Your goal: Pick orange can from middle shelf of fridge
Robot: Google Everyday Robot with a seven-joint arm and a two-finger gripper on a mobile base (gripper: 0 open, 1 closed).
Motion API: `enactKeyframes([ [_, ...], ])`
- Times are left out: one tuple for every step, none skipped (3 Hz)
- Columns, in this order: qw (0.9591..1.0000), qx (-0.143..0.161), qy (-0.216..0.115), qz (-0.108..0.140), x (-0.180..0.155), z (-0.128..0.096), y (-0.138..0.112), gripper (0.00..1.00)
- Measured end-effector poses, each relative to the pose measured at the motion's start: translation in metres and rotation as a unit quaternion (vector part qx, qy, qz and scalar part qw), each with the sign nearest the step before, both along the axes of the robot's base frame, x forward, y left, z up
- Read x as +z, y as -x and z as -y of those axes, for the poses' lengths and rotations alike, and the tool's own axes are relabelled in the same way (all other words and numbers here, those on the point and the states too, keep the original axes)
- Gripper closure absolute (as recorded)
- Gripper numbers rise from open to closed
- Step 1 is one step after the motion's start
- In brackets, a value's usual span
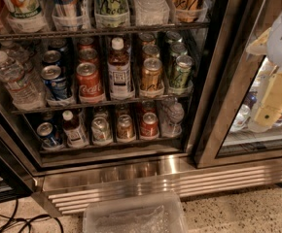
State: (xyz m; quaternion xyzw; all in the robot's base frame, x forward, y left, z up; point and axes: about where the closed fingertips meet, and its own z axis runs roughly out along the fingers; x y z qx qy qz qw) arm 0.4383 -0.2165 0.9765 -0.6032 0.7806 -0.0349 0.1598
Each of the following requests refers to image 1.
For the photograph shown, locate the water bottle bottom shelf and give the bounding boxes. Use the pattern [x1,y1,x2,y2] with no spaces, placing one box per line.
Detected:
[161,98,185,137]

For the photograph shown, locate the red cola can back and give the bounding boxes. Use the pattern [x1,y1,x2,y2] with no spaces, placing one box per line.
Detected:
[78,37,94,50]

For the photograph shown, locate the green can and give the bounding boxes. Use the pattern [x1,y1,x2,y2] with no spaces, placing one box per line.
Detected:
[168,42,188,61]
[169,54,194,88]
[164,31,183,44]

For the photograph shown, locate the water bottle top shelf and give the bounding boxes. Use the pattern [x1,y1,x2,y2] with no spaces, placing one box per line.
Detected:
[134,0,169,25]

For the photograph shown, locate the blue can bottom shelf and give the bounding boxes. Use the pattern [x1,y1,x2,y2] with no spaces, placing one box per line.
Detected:
[37,122,63,149]

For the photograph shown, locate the green cans top shelf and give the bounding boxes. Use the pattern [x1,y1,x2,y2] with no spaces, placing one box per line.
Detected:
[94,0,130,28]

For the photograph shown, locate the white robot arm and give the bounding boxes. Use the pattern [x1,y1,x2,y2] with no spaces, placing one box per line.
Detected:
[246,12,282,133]

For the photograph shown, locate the green can back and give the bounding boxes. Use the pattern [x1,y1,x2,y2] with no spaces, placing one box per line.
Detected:
[164,31,183,44]

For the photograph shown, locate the clear water bottle back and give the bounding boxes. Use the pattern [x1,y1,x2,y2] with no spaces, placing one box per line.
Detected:
[1,41,29,64]

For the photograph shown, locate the black floor cable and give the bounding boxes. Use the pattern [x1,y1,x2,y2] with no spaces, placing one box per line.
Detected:
[0,197,65,233]

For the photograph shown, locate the silver can bottom shelf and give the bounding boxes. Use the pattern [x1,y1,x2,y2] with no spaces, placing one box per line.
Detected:
[91,117,112,145]

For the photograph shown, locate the gold cans top shelf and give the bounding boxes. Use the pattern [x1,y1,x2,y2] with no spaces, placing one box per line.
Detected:
[171,0,207,23]

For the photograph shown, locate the blue pepsi can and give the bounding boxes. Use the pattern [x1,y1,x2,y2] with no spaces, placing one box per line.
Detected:
[41,65,72,101]
[49,39,68,52]
[42,50,61,66]

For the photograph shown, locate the clear water bottle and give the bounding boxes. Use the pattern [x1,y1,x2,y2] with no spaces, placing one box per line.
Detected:
[0,50,46,111]
[1,41,29,64]

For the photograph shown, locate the right glass fridge door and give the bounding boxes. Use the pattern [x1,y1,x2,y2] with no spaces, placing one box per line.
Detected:
[194,0,282,169]

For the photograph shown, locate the water bottle shelf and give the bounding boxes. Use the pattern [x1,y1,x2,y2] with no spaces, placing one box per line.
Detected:
[161,98,185,137]
[134,0,169,25]

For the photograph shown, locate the blue pepsi can back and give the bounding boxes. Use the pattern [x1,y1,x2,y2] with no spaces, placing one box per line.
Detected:
[49,39,68,52]

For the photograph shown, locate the red cola can front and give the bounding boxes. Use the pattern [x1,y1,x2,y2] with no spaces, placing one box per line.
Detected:
[76,62,103,98]

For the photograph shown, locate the green can front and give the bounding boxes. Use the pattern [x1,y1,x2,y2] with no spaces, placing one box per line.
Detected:
[169,54,194,88]

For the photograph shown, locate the steel fridge base grille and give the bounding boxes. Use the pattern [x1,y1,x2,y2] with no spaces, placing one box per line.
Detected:
[34,155,282,216]

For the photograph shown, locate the red can bottom shelf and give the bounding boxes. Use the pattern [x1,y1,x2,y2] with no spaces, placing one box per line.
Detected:
[140,113,159,137]

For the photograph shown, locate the blue pepsi can middle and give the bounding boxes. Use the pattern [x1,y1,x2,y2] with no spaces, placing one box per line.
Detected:
[42,50,61,66]

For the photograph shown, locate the red cola can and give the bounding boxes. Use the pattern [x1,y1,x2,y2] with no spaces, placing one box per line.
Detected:
[78,37,94,50]
[76,62,103,98]
[79,49,99,65]

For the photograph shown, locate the green can middle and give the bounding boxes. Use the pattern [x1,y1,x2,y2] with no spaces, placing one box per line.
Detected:
[168,42,188,61]

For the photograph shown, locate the brown tea bottle white cap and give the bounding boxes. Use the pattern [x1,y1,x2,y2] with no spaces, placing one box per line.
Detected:
[108,37,131,97]

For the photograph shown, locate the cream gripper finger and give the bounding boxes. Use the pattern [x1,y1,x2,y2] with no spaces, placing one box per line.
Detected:
[246,28,271,55]
[253,72,282,128]

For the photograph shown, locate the brown can bottom shelf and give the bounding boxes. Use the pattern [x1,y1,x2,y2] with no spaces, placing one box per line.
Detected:
[117,115,135,141]

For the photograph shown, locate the orange gold soda can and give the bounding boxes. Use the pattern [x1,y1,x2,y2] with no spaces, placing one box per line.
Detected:
[140,58,162,91]

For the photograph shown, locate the clear plastic bin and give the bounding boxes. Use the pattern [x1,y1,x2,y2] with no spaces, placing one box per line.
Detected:
[83,192,189,233]

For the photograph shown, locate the small tea bottle bottom shelf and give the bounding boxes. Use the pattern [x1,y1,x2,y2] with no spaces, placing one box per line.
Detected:
[62,110,88,148]

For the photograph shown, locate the blue cans top shelf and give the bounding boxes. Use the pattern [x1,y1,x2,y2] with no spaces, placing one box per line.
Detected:
[52,0,90,32]

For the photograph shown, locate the silver can right fridge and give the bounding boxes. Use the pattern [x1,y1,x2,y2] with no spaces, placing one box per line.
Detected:
[230,104,251,132]

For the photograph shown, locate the red cola can middle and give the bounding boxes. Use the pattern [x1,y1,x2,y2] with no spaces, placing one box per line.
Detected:
[79,49,99,65]

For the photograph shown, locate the blue pepsi can front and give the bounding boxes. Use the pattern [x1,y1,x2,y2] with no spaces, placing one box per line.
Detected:
[41,65,72,101]

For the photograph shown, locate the clear water bottle front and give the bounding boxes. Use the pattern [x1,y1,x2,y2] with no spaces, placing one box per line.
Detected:
[0,50,46,111]

